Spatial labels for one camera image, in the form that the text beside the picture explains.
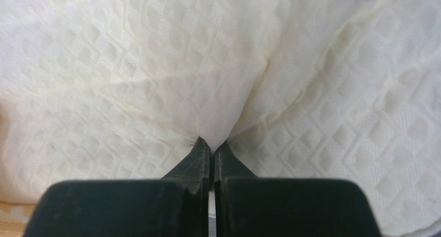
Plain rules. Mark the orange Mickey pillowcase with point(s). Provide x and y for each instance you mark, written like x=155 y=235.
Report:
x=14 y=218

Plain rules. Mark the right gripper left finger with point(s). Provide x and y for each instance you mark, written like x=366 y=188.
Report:
x=174 y=205

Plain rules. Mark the white quilted pillow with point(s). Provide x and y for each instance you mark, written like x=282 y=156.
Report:
x=121 y=89

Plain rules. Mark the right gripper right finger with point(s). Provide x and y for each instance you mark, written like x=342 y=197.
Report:
x=249 y=205

